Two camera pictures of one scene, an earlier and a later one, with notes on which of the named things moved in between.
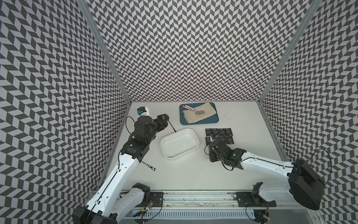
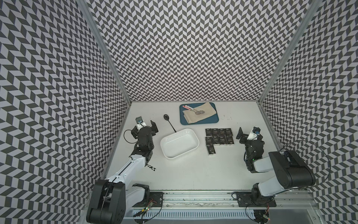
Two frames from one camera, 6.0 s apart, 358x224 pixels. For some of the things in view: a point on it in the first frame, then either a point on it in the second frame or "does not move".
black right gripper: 211,155 to 244,136
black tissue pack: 208,131 does not move
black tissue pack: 208,140 does not move
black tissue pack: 222,132 does not move
